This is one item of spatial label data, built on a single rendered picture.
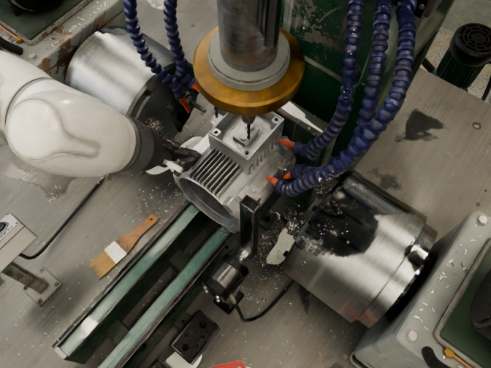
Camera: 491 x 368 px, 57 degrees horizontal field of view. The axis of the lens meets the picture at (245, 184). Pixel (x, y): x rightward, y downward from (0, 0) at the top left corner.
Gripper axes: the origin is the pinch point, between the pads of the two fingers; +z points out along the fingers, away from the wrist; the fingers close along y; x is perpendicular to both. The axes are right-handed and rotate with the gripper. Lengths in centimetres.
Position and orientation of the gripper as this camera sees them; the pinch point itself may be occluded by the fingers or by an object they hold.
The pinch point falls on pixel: (187, 156)
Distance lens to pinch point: 91.1
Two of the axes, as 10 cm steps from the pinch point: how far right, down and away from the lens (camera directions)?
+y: -7.8, -5.6, 2.7
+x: -5.4, 8.3, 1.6
